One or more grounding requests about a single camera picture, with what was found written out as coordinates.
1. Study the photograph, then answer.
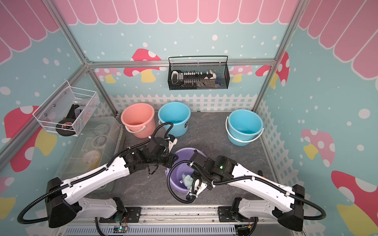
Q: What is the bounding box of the light green cloth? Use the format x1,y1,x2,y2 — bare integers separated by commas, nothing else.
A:
180,174,194,189

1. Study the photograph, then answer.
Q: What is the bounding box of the purple bucket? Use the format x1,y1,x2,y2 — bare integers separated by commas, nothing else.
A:
170,147,205,194

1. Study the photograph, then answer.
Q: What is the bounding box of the pink plastic bucket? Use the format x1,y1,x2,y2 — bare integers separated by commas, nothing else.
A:
121,103,156,139

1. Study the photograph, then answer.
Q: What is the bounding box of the blue bucket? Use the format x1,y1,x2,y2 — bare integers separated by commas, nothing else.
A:
225,109,264,147
157,102,191,137

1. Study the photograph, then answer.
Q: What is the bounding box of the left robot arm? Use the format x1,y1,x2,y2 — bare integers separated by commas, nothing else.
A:
45,135,178,228

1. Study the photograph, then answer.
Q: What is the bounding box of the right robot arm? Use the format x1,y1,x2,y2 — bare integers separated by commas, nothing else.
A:
188,151,305,231

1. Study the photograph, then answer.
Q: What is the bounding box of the clear plastic storage box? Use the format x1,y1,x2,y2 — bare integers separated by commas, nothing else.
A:
56,117,124,181

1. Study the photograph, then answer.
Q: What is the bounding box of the black tape dispenser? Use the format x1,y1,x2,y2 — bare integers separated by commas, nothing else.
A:
56,104,81,137

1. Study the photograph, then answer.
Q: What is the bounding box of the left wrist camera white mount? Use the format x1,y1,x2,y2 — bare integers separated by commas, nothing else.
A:
168,134,178,149

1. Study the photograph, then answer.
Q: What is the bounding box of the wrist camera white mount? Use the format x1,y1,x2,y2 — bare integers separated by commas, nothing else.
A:
188,178,208,198
168,134,178,149

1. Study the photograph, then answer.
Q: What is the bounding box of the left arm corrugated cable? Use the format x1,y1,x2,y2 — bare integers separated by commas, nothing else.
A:
17,122,174,225

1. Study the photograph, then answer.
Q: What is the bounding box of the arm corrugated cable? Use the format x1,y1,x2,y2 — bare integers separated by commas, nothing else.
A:
166,160,327,221
17,122,174,225

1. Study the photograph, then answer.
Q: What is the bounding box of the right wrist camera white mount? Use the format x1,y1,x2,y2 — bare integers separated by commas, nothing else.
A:
188,178,208,198

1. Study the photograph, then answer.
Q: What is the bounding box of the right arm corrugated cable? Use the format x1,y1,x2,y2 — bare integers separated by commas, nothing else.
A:
166,160,327,221

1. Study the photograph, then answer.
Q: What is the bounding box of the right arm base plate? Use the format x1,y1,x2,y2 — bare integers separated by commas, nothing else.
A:
217,206,259,225

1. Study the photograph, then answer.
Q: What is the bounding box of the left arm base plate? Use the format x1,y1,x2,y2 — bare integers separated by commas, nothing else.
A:
99,207,142,223

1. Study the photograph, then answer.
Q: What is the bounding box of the black wire mesh basket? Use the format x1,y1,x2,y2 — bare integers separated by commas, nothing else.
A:
167,56,230,90

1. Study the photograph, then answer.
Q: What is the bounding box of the white wire basket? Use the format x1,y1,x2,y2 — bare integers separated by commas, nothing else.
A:
32,81,100,136

